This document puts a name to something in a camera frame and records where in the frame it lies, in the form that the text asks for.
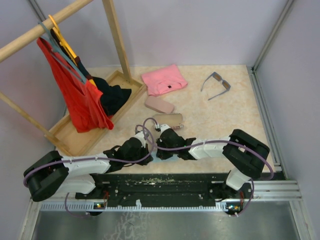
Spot flag newspaper print glasses case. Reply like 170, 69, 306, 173
153, 113, 184, 130

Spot pink glasses case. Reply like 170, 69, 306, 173
144, 96, 175, 114

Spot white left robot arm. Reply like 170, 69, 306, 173
23, 136, 153, 202

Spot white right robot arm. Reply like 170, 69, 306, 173
156, 128, 270, 198

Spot dark navy garment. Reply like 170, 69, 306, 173
50, 29, 132, 117

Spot red hanging shirt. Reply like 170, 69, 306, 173
36, 37, 114, 133

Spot folded pink shirt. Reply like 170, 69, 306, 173
141, 64, 188, 97

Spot yellow hanger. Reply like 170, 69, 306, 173
48, 14, 97, 87

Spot grey blue hanger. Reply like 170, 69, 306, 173
38, 21, 87, 84

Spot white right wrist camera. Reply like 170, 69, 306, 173
155, 124, 171, 134

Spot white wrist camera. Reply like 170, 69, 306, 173
155, 124, 171, 134
133, 131, 147, 148

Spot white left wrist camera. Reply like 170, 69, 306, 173
133, 131, 147, 148

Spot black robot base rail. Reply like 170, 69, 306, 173
75, 173, 258, 216

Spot grey blue frame sunglasses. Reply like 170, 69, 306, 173
200, 71, 232, 101

